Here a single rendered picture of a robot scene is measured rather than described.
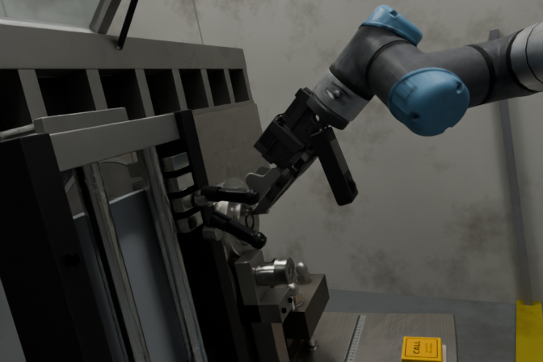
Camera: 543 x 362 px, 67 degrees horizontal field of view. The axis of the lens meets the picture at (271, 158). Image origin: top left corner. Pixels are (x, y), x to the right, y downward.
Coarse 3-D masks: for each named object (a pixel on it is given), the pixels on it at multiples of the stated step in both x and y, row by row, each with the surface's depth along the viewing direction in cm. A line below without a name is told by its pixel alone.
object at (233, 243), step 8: (224, 208) 63; (232, 208) 64; (232, 216) 64; (224, 232) 62; (224, 240) 62; (232, 240) 63; (232, 248) 63; (240, 248) 65; (248, 248) 67; (240, 256) 65
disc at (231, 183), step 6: (228, 180) 66; (234, 180) 68; (240, 180) 70; (222, 186) 64; (228, 186) 66; (234, 186) 68; (240, 186) 69; (246, 186) 72; (216, 204) 62; (216, 210) 61; (222, 234) 62; (222, 240) 62; (228, 252) 63; (228, 258) 63; (234, 258) 64
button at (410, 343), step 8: (408, 344) 79; (416, 344) 78; (424, 344) 78; (432, 344) 77; (440, 344) 77; (408, 352) 76; (416, 352) 76; (424, 352) 75; (432, 352) 75; (440, 352) 75; (408, 360) 75; (416, 360) 74; (424, 360) 74; (432, 360) 73; (440, 360) 73
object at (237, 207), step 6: (234, 204) 65; (240, 204) 65; (246, 204) 66; (234, 210) 64; (240, 210) 64; (246, 210) 66; (234, 216) 64; (240, 216) 64; (246, 216) 66; (252, 216) 68; (258, 216) 70; (240, 222) 64; (246, 222) 66; (252, 222) 67; (258, 222) 69; (252, 228) 68; (258, 228) 69; (240, 240) 64
